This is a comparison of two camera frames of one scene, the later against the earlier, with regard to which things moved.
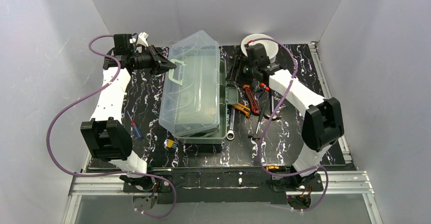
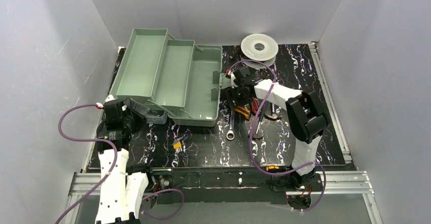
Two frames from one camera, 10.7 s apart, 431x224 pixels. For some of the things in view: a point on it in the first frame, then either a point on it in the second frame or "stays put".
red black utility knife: (255, 106) stays put
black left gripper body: (155, 59) to (133, 117)
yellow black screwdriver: (276, 168) stays put
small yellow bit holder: (170, 143) to (178, 147)
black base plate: (220, 185) stays put
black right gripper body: (238, 70) to (234, 92)
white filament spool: (271, 48) stays put
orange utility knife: (242, 108) stays put
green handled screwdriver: (255, 136) stays put
